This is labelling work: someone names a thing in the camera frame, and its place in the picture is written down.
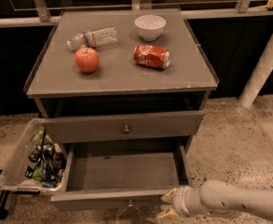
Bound red soda can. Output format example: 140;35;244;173
133;44;170;70

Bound red apple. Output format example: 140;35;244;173
75;48;100;74

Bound white ceramic bowl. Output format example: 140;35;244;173
134;15;166;41

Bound metal railing frame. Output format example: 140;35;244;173
0;0;273;29

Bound bottom drawer metal handle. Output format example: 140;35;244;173
119;201;143;219

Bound clear plastic storage bin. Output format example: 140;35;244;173
0;119;68;195

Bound grey top drawer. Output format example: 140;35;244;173
41;110;204;143

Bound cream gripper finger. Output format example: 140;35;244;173
157;207;179;222
161;188;178;203

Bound snack packets in bin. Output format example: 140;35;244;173
25;128;66;189

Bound clear plastic water bottle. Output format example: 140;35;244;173
66;26;118;50

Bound grey wooden drawer cabinet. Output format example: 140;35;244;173
23;8;220;147

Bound grey drawer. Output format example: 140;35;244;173
41;110;204;143
51;139;189;211

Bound white diagonal support pole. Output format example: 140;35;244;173
239;34;273;108

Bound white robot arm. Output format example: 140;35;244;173
157;180;273;224

